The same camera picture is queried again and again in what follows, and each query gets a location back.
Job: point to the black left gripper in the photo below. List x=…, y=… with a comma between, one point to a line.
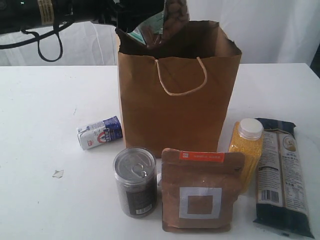
x=125, y=15

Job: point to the clear nut jar gold lid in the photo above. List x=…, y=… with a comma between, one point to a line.
x=159, y=28

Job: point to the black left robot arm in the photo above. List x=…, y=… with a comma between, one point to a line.
x=18, y=15

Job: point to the brown paper shopping bag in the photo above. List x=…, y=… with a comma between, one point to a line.
x=177, y=95

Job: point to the small blue white milk carton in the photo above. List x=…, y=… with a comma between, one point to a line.
x=99, y=133

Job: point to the white backdrop curtain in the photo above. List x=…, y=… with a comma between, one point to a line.
x=266, y=31

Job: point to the clear can dark grains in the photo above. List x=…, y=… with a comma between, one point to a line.
x=135, y=173

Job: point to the small white plastic piece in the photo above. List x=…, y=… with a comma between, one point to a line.
x=159, y=179

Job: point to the yellow millet plastic bottle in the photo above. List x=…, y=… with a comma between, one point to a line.
x=247, y=138

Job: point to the small torn label scrap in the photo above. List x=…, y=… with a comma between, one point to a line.
x=58, y=174

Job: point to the brown kraft stand-up pouch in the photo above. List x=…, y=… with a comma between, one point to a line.
x=199, y=190

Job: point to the dark blue noodle packet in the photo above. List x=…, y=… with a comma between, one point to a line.
x=281, y=201

